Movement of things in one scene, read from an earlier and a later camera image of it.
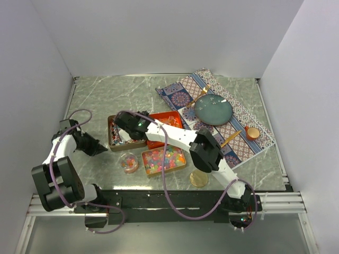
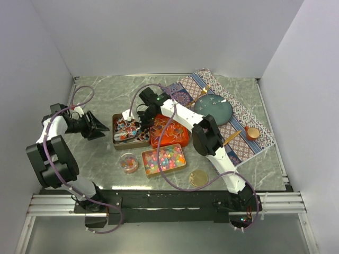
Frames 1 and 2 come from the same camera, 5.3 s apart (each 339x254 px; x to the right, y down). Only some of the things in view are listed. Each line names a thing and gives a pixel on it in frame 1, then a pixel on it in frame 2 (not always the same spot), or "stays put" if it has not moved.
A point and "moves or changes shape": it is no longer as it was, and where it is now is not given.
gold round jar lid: x=198 y=178 stays put
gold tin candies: x=115 y=143 moves or changes shape
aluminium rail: x=278 y=203 stays put
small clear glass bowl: x=129 y=162 stays put
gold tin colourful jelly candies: x=153 y=160 stays put
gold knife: x=231 y=138 stays put
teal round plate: x=213 y=109 stays put
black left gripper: x=95 y=148 to x=94 y=127
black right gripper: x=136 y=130 to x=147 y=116
